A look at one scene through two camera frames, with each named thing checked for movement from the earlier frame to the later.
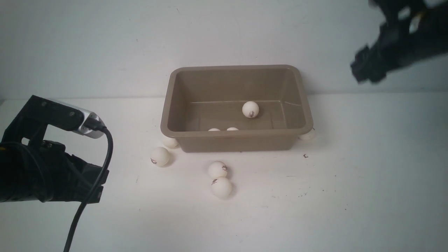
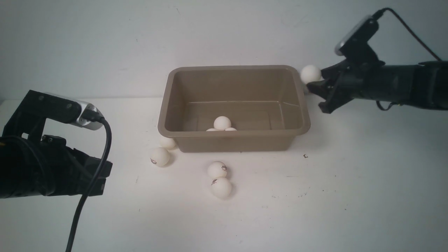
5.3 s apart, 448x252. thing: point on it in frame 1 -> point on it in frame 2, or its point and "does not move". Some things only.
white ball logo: x=221 y=187 does not move
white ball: x=305 y=137 -> x=310 y=73
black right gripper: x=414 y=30 -> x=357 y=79
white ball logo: x=217 y=169 does not move
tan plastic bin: x=203 y=107 does not move
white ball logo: x=159 y=156 does not move
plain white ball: x=250 y=109 -> x=222 y=123
